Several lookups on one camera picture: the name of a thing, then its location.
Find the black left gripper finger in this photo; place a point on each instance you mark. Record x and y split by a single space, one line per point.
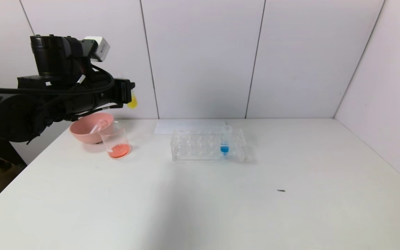
132 92

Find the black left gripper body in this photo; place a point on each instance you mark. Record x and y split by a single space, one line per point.
124 91

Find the test tube with yellow pigment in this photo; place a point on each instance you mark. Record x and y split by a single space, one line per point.
132 101

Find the test tube with red pigment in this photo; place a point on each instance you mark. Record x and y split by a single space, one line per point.
97 126

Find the clear glass beaker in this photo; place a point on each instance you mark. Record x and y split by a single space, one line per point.
118 150

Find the clear acrylic test tube rack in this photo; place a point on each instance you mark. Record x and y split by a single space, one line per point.
200 152

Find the test tube with blue pigment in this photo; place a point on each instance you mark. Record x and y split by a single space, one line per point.
224 149

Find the white paper sheet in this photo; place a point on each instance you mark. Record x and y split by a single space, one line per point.
172 126

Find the pink plastic bowl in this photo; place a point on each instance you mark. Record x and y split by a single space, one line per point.
83 130

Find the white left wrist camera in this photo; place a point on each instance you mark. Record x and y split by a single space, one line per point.
102 48

